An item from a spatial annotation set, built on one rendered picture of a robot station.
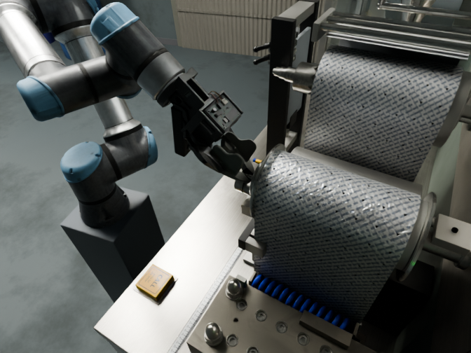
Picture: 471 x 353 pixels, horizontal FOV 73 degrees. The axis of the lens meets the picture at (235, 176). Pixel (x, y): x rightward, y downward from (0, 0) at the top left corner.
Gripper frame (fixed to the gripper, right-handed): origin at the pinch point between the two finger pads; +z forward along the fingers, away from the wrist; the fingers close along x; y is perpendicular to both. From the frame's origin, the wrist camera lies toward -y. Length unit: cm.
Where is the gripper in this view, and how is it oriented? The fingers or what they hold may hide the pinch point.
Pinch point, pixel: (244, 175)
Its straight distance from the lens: 59.0
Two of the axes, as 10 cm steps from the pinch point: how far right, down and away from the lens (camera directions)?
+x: 5.1, -6.1, 6.1
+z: 6.8, 7.1, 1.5
